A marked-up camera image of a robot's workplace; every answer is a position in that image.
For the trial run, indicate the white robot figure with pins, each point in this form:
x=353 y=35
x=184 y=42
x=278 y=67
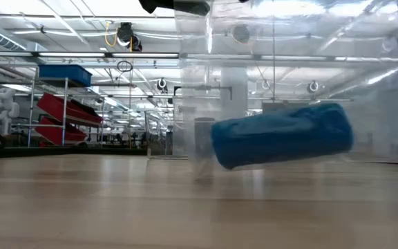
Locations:
x=2 y=107

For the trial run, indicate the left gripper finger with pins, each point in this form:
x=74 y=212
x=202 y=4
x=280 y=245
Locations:
x=155 y=5
x=192 y=7

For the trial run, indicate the black aluminium table frame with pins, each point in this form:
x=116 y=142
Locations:
x=64 y=151

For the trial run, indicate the bright blue elastic bandage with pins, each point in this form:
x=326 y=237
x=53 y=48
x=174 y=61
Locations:
x=282 y=135

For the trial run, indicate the distant black station frame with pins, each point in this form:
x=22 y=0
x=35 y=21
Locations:
x=202 y=87

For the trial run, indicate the clear plastic container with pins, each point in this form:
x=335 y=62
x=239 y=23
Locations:
x=157 y=138

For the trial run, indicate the large blue plastic bin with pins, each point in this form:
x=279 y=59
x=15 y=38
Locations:
x=64 y=74

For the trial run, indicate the large clear plastic bag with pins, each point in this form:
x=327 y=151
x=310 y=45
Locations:
x=306 y=62

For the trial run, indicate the thin black vertical pole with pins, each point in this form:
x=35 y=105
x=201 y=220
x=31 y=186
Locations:
x=273 y=69

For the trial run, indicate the red plastic bin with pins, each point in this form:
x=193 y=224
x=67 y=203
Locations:
x=57 y=133
x=64 y=107

